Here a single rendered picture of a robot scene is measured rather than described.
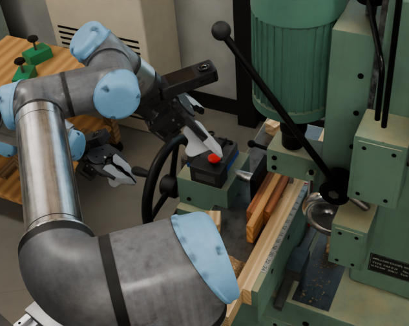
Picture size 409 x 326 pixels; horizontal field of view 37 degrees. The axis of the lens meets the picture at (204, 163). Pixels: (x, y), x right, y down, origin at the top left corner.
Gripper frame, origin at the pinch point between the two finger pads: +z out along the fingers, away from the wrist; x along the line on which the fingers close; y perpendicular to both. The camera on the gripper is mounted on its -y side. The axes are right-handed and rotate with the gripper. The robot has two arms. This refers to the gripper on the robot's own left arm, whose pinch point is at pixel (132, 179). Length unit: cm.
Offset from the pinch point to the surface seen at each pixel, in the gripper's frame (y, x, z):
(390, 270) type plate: -33, 3, 58
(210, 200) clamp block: -13.6, 1.3, 18.8
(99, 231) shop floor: 105, -41, -3
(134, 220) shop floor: 99, -51, 6
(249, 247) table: -19.7, 10.3, 31.2
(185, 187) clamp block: -12.1, 1.3, 11.9
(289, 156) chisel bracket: -35.8, -4.4, 26.3
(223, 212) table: -14.9, 2.8, 22.9
